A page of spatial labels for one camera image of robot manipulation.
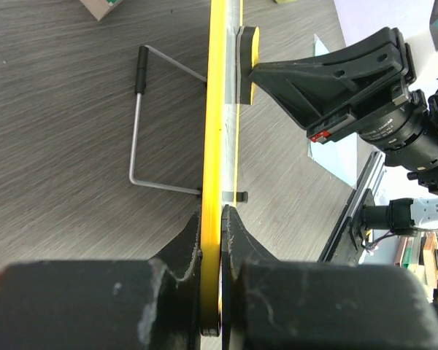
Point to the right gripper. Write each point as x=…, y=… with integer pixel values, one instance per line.
x=350, y=91

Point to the orange illustrated book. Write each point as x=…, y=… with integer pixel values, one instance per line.
x=100, y=8

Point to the teal cutting board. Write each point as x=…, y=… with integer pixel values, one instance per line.
x=338, y=158

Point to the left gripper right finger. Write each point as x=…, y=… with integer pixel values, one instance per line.
x=272, y=304

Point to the whiteboard with orange frame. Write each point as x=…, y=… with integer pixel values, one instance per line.
x=221, y=149

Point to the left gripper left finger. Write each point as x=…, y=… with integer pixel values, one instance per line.
x=105, y=304

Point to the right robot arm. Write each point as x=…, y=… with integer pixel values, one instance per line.
x=405, y=216

